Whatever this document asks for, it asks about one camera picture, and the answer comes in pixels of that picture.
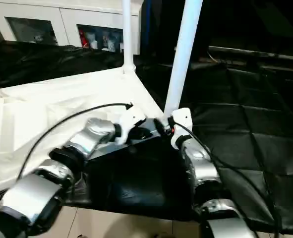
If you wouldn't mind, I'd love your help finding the white plastic table leg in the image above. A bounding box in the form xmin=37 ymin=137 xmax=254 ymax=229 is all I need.
xmin=121 ymin=0 xmax=136 ymax=75
xmin=162 ymin=0 xmax=203 ymax=124

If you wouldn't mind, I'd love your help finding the white plastic table top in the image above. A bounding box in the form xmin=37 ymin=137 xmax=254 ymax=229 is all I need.
xmin=0 ymin=67 xmax=167 ymax=199

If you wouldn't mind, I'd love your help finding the white blue carton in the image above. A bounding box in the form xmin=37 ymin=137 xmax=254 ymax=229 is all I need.
xmin=103 ymin=34 xmax=117 ymax=52

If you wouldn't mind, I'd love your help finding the black metal rod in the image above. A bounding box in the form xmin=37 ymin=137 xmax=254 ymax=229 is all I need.
xmin=208 ymin=46 xmax=293 ymax=62

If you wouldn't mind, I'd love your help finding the dark blue hanging cloth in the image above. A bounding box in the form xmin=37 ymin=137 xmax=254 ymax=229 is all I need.
xmin=140 ymin=0 xmax=162 ymax=57

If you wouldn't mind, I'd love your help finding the white glass-door cabinet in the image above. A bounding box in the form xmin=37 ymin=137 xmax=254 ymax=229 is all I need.
xmin=0 ymin=0 xmax=142 ymax=54

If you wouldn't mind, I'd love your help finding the black left wrist camera cable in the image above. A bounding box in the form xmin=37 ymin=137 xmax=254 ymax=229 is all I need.
xmin=17 ymin=102 xmax=134 ymax=179

